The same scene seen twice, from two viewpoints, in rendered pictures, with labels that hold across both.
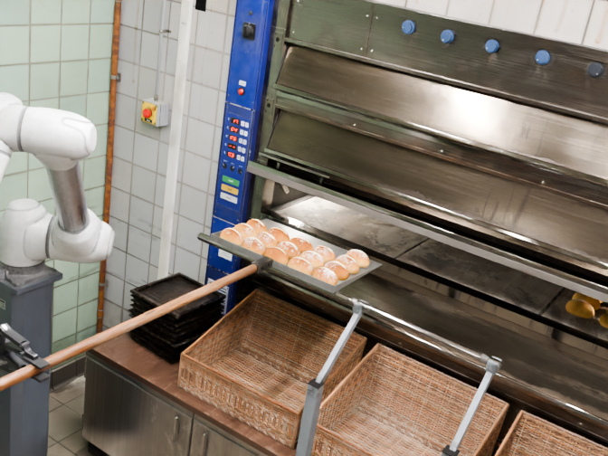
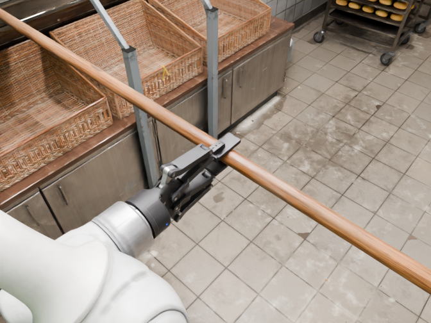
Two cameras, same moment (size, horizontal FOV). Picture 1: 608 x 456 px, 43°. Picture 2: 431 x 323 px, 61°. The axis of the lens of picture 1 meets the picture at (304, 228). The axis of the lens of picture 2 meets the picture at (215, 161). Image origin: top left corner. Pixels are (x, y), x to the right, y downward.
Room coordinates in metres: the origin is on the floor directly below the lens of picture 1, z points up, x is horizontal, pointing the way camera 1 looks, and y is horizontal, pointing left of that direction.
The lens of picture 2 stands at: (1.53, 1.09, 1.68)
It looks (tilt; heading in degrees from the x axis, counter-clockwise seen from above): 46 degrees down; 282
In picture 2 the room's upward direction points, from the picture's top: straight up
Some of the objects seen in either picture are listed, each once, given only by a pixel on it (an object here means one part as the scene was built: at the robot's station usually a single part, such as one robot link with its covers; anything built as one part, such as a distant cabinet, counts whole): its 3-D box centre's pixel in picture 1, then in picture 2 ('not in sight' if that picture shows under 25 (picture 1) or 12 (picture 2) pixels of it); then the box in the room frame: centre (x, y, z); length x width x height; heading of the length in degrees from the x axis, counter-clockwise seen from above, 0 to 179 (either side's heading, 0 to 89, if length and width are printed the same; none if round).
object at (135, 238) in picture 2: not in sight; (124, 232); (1.73, 0.81, 1.20); 0.09 x 0.06 x 0.09; 150
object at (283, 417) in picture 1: (272, 361); (20, 106); (2.59, 0.04, 0.72); 0.56 x 0.49 x 0.28; 61
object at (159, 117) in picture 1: (155, 111); not in sight; (3.25, 0.73, 1.46); 0.10 x 0.07 x 0.10; 60
